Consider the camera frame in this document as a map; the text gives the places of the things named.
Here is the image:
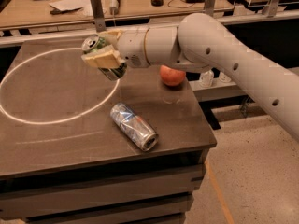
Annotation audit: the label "clear sanitizer bottle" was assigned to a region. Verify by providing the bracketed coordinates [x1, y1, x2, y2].
[219, 72, 232, 83]
[199, 70, 214, 88]

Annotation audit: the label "red apple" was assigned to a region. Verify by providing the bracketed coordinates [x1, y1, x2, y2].
[160, 65, 186, 87]

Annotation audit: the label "clear sanitizer bottle right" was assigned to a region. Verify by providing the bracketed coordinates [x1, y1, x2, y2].
[219, 72, 232, 83]

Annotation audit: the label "metal bracket post left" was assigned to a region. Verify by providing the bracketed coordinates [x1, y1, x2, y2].
[90, 0, 106, 32]

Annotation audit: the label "green soda can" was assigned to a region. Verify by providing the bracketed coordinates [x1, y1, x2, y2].
[81, 35, 127, 80]

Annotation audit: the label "clear sanitizer bottle left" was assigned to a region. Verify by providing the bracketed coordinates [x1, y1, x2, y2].
[199, 70, 214, 88]

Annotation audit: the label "dark slatted table base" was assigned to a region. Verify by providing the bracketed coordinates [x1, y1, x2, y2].
[0, 150, 206, 224]

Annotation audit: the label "blue silver energy drink can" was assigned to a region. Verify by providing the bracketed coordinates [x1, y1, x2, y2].
[110, 103, 158, 151]

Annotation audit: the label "grey metal bench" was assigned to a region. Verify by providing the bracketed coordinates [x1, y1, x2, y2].
[189, 78, 249, 130]

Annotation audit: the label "silver cylindrical tool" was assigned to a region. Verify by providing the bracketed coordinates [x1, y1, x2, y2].
[109, 0, 121, 15]

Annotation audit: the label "metal bracket post right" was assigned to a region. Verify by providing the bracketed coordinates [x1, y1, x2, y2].
[262, 0, 280, 18]

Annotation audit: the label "white paper sheets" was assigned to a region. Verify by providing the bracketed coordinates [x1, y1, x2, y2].
[50, 0, 93, 17]

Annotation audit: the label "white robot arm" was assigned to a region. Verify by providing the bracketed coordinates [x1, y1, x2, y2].
[81, 13, 299, 139]

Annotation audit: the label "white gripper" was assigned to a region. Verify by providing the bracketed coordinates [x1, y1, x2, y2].
[81, 28, 150, 68]

